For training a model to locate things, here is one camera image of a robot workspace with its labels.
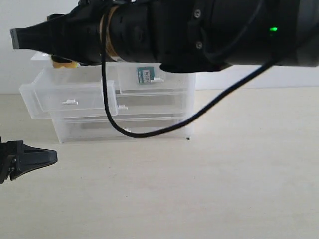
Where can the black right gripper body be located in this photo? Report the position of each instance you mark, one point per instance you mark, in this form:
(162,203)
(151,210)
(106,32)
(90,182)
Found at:
(88,30)

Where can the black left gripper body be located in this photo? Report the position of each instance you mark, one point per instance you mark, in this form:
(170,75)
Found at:
(10,153)

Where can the white plastic drawer cabinet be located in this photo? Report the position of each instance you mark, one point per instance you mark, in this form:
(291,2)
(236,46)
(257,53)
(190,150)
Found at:
(113,88)

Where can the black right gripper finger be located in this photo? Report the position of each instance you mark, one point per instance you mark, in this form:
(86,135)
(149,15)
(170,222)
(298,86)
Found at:
(54,36)

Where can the white bottle teal label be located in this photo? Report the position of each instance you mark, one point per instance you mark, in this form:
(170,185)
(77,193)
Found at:
(146,75)

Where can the yellow sponge block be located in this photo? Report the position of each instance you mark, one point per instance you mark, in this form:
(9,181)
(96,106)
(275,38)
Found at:
(58,62)

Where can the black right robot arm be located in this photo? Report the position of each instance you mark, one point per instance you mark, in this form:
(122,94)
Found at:
(182,36)

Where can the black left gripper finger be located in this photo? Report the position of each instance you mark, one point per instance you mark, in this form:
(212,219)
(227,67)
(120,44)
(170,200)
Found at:
(34,158)
(15,172)

